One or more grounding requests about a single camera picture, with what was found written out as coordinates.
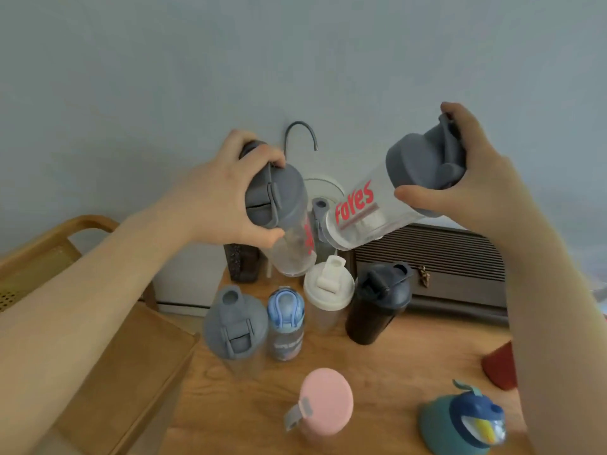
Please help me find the red cup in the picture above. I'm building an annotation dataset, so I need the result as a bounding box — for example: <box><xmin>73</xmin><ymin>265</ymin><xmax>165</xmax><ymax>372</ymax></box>
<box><xmin>481</xmin><ymin>340</ymin><xmax>518</xmax><ymax>392</ymax></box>

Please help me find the curved grey faucet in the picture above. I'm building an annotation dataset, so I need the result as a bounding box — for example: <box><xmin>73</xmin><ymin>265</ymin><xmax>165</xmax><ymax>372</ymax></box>
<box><xmin>284</xmin><ymin>121</ymin><xmax>319</xmax><ymax>155</ymax></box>

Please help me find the black shaker bottle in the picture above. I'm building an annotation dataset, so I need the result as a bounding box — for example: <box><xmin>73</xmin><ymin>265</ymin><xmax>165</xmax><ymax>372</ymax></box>
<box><xmin>345</xmin><ymin>262</ymin><xmax>413</xmax><ymax>346</ymax></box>

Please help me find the dark textured bottle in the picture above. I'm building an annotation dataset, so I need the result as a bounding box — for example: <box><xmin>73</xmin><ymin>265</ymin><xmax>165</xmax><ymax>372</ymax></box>
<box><xmin>223</xmin><ymin>243</ymin><xmax>262</xmax><ymax>284</ymax></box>

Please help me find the teal kids water bottle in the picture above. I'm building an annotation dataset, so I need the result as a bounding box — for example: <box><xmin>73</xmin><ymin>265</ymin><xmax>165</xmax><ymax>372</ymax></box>
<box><xmin>417</xmin><ymin>379</ymin><xmax>507</xmax><ymax>455</ymax></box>

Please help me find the clear shaker bottle grey lid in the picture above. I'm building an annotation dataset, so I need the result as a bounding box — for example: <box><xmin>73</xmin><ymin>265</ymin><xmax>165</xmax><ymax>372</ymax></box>
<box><xmin>239</xmin><ymin>140</ymin><xmax>318</xmax><ymax>278</ymax></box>
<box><xmin>202</xmin><ymin>285</ymin><xmax>269</xmax><ymax>376</ymax></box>
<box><xmin>325</xmin><ymin>113</ymin><xmax>468</xmax><ymax>252</ymax></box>
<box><xmin>311</xmin><ymin>197</ymin><xmax>334</xmax><ymax>245</ymax></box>

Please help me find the brown ribbed storage box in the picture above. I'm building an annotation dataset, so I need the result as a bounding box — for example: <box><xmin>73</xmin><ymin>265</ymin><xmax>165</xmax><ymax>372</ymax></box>
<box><xmin>350</xmin><ymin>223</ymin><xmax>512</xmax><ymax>325</ymax></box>

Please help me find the person's left forearm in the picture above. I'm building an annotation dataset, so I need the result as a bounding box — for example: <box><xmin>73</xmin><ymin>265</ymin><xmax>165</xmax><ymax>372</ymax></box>
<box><xmin>0</xmin><ymin>194</ymin><xmax>200</xmax><ymax>455</ymax></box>

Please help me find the person's left hand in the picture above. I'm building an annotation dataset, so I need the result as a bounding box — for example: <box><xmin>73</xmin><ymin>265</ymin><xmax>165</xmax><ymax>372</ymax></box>
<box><xmin>182</xmin><ymin>129</ymin><xmax>287</xmax><ymax>250</ymax></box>

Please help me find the wooden rattan chair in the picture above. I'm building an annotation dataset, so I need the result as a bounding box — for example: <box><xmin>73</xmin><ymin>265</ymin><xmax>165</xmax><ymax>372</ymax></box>
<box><xmin>0</xmin><ymin>215</ymin><xmax>157</xmax><ymax>314</ymax></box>

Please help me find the blue lid water bottle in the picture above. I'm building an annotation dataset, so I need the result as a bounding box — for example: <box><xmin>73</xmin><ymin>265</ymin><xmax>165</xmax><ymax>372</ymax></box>
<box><xmin>266</xmin><ymin>287</ymin><xmax>306</xmax><ymax>362</ymax></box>

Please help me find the clear shaker bottle white lid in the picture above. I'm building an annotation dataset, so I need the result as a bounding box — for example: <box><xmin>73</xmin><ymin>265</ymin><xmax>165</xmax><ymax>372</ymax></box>
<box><xmin>303</xmin><ymin>255</ymin><xmax>355</xmax><ymax>335</ymax></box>

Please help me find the pink water bottle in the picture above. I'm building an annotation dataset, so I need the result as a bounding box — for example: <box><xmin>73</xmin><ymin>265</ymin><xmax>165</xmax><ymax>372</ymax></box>
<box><xmin>283</xmin><ymin>368</ymin><xmax>355</xmax><ymax>447</ymax></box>

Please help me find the person's right hand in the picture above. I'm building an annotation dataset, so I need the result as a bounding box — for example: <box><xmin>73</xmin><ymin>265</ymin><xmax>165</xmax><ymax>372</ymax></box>
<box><xmin>395</xmin><ymin>101</ymin><xmax>537</xmax><ymax>243</ymax></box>

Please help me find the person's right forearm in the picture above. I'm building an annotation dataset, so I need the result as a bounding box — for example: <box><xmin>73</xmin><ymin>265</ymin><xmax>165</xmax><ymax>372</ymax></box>
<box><xmin>491</xmin><ymin>206</ymin><xmax>607</xmax><ymax>455</ymax></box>

